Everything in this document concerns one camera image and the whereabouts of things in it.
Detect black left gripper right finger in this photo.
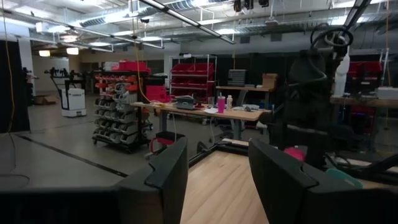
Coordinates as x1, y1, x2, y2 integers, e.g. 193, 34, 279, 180
248, 138, 320, 224

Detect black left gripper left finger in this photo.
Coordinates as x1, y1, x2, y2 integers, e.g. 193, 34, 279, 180
114, 138, 189, 224

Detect magenta round onion toy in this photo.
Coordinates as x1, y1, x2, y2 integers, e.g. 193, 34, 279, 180
283, 146, 306, 162

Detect teal plastic tub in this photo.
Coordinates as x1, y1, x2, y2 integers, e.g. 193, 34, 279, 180
325, 167, 364, 190

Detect long wooden desk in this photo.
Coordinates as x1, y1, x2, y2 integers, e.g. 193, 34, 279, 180
130, 101, 272, 141

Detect grey basket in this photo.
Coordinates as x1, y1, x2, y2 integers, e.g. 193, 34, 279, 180
175, 95, 196, 110

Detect red box stack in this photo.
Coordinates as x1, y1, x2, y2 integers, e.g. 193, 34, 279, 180
145, 85, 171, 103

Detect pink tumbler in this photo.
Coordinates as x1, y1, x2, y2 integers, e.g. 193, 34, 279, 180
217, 92, 226, 114

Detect small wooden desk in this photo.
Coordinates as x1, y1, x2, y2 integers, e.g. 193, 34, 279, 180
216, 85, 271, 106

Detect cardboard box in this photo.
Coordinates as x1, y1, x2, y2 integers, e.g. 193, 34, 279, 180
33, 95, 58, 106
262, 73, 279, 92

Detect metal shelf with red bins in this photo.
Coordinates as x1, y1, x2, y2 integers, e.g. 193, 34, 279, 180
169, 54, 218, 103

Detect grey drawer organizer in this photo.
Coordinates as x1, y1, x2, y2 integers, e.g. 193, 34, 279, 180
228, 69, 248, 87

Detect wooden workbench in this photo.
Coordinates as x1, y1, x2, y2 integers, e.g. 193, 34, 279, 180
330, 95, 398, 109

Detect red storage bin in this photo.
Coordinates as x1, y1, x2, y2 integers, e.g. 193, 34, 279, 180
118, 60, 152, 75

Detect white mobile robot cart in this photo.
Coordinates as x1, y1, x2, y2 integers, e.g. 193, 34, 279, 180
44, 67, 87, 118

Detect white storage bin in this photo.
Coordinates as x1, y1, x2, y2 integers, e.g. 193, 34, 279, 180
104, 61, 121, 72

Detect white box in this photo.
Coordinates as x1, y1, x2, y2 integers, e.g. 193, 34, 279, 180
377, 86, 398, 100

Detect overhead light bar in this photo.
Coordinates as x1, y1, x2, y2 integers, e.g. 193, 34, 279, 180
138, 0, 236, 45

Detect black curtain partition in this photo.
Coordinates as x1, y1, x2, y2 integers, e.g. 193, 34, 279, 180
0, 39, 31, 134

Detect yellow hanging cord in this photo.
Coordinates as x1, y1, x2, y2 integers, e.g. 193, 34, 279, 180
133, 43, 154, 104
1, 0, 16, 133

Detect red wall bins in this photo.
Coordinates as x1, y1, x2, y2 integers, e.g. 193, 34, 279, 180
348, 60, 383, 78

